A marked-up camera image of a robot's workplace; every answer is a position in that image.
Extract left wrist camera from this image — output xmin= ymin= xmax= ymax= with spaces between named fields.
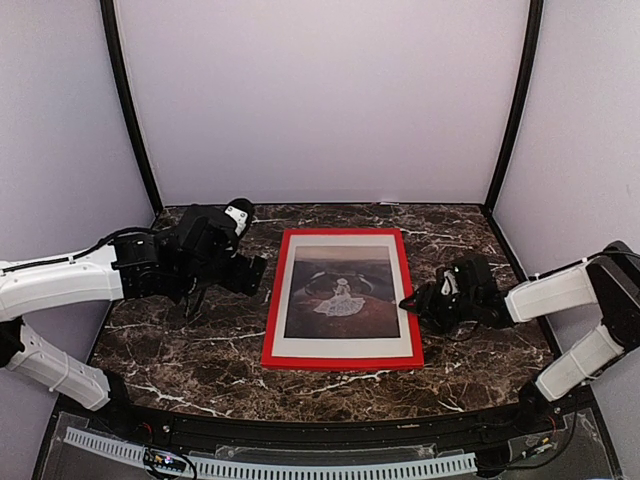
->
xmin=175 ymin=198 xmax=255 ymax=260

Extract black enclosure post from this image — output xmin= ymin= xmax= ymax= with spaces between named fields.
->
xmin=484 ymin=0 xmax=544 ymax=215
xmin=99 ymin=0 xmax=164 ymax=215

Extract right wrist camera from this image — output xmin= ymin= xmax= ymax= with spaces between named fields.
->
xmin=436 ymin=254 xmax=499 ymax=302

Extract red wooden picture frame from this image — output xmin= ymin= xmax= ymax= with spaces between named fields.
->
xmin=260 ymin=228 xmax=425 ymax=373

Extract canyon photo print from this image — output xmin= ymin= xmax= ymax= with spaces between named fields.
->
xmin=284 ymin=245 xmax=401 ymax=340

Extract white slotted cable duct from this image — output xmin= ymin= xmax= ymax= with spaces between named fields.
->
xmin=63 ymin=427 xmax=477 ymax=479

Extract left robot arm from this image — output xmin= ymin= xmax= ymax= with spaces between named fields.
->
xmin=1 ymin=227 xmax=266 ymax=436

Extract black left enclosure post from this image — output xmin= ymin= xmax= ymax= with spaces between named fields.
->
xmin=99 ymin=0 xmax=164 ymax=215

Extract white photo mat board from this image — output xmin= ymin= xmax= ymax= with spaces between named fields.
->
xmin=271 ymin=234 xmax=415 ymax=360

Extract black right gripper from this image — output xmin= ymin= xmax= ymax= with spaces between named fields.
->
xmin=400 ymin=283 xmax=479 ymax=333

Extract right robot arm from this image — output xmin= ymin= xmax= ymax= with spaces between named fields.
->
xmin=400 ymin=241 xmax=639 ymax=434

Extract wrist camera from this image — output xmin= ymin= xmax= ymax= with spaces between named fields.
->
xmin=175 ymin=198 xmax=255 ymax=260
xmin=436 ymin=254 xmax=499 ymax=302

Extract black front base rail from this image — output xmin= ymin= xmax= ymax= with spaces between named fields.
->
xmin=54 ymin=387 xmax=596 ymax=451

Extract black right enclosure post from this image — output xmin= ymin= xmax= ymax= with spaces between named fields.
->
xmin=484 ymin=0 xmax=544 ymax=215

